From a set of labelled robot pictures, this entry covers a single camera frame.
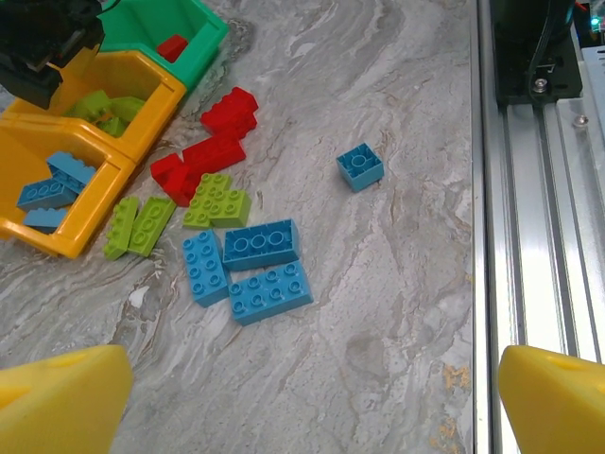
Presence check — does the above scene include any small square green lego brick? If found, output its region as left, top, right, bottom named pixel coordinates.
left=209, top=187, right=253, bottom=229

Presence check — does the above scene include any aluminium front frame rail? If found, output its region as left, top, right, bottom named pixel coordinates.
left=471, top=0, right=605, bottom=454

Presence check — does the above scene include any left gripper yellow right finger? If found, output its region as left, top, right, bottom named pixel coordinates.
left=499, top=344, right=605, bottom=454

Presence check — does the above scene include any small square blue lego brick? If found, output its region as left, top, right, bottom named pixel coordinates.
left=335, top=141, right=385, bottom=193

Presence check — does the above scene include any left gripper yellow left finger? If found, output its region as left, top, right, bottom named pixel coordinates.
left=0, top=343, right=133, bottom=454

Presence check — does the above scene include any small square red lego brick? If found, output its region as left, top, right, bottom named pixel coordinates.
left=220, top=113, right=260, bottom=143

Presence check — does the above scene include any orange plastic bin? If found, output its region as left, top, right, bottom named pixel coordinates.
left=0, top=49, right=188, bottom=165
left=0, top=113, right=136, bottom=260

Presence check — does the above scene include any green plastic bin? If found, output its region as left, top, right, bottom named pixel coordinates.
left=96, top=0, right=231, bottom=94

